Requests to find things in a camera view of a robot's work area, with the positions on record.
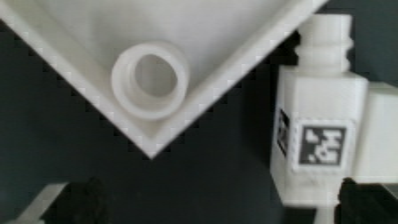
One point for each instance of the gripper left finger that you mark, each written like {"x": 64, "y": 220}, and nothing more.
{"x": 69, "y": 203}

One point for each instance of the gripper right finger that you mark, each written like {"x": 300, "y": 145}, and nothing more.
{"x": 368, "y": 203}

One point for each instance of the white table leg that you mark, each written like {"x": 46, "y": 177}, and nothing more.
{"x": 318, "y": 115}

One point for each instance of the white square tabletop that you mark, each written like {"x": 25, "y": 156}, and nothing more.
{"x": 153, "y": 54}

